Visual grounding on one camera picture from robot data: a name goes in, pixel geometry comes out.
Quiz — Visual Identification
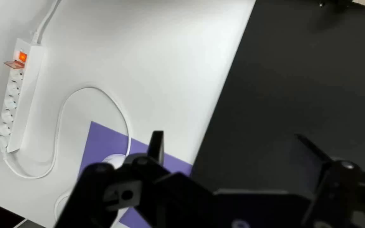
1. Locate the white kettle cable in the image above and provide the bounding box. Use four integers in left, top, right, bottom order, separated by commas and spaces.
0, 84, 133, 181

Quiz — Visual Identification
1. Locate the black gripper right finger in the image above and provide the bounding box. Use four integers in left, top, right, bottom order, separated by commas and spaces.
296, 133, 365, 228

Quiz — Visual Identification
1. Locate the purple mat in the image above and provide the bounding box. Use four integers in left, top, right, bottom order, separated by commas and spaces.
78, 120, 194, 228

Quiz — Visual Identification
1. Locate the white power strip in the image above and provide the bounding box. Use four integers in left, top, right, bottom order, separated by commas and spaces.
0, 36, 46, 154

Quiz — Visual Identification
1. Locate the white power strip supply cable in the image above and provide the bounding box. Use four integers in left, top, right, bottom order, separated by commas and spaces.
31, 0, 64, 45

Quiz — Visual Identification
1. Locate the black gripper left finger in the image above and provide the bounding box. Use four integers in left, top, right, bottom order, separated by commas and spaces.
55, 129, 173, 228

